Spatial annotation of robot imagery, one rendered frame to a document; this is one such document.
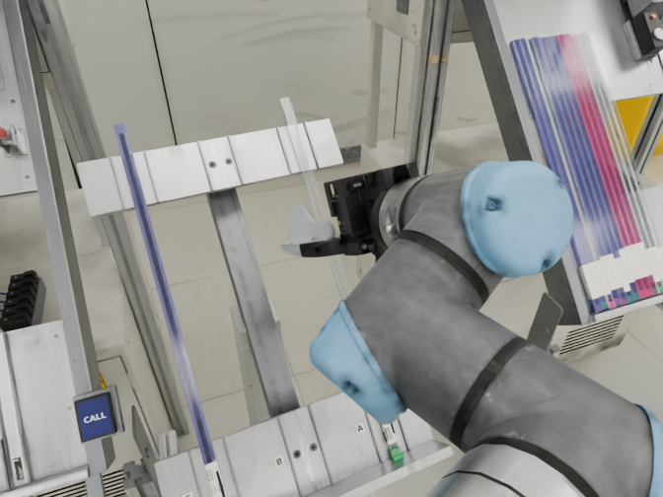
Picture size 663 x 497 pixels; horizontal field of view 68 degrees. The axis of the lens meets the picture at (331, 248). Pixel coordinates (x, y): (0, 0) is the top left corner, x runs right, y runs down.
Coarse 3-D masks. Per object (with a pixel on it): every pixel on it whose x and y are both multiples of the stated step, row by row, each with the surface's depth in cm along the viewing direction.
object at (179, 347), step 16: (128, 144) 61; (128, 160) 61; (128, 176) 60; (144, 208) 60; (144, 224) 60; (144, 240) 59; (160, 256) 60; (160, 272) 59; (160, 288) 59; (176, 320) 59; (176, 336) 58; (176, 352) 58; (192, 384) 58; (192, 400) 57; (192, 416) 57; (208, 448) 57
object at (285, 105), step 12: (288, 108) 68; (288, 120) 68; (288, 132) 69; (300, 144) 68; (300, 156) 67; (300, 168) 68; (312, 180) 67; (312, 192) 67; (312, 204) 67; (324, 216) 67; (336, 264) 66; (336, 276) 65; (348, 288) 65; (396, 444) 63
